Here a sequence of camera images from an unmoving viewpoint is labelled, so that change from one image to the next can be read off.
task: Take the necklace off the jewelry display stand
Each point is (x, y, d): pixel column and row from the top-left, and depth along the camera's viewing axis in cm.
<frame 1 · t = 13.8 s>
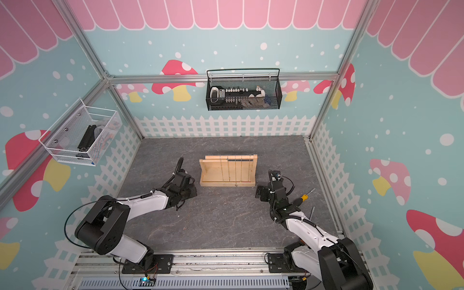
left hand: (193, 191, 94), fingers closed
right hand: (264, 185, 89), fingers open
yellow handled screwdriver: (305, 196, 94), point 2 cm above the table

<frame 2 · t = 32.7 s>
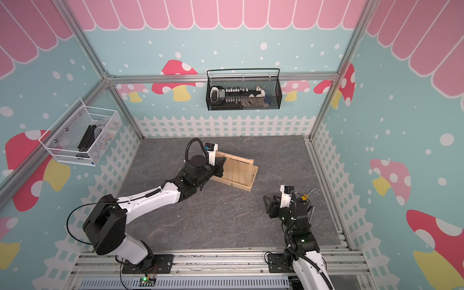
left hand: (225, 161, 83), fingers closed
right hand: (267, 196, 81), fingers open
the named things where they were.

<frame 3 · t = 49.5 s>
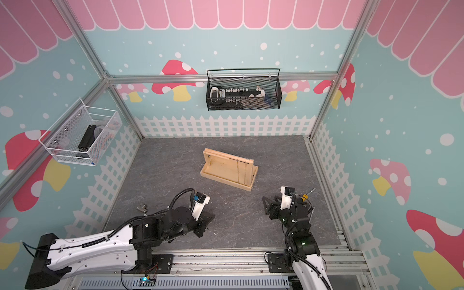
left hand: (213, 220, 71), fingers closed
right hand: (268, 197, 80), fingers open
small metal connector: (142, 208, 91), on the table
the other named things where they were.

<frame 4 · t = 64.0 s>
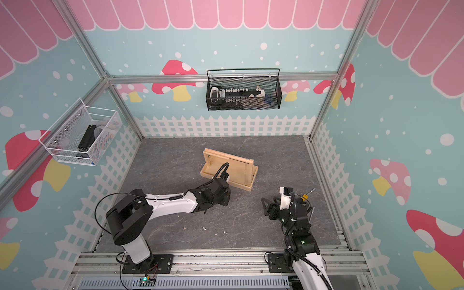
left hand: (226, 195, 90), fingers closed
right hand: (267, 198, 81), fingers open
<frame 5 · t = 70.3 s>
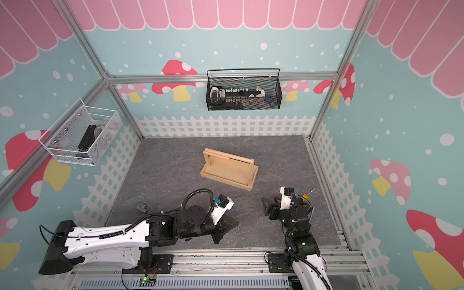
left hand: (236, 227, 64), fingers closed
right hand: (267, 198, 80), fingers open
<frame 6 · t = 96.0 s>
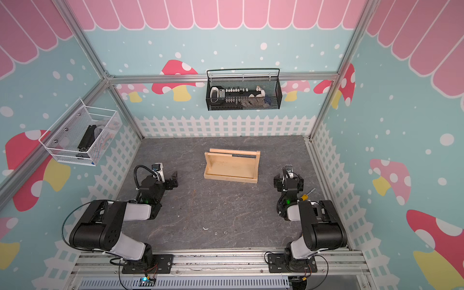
left hand: (167, 174, 94), fingers open
right hand: (288, 174, 93), fingers open
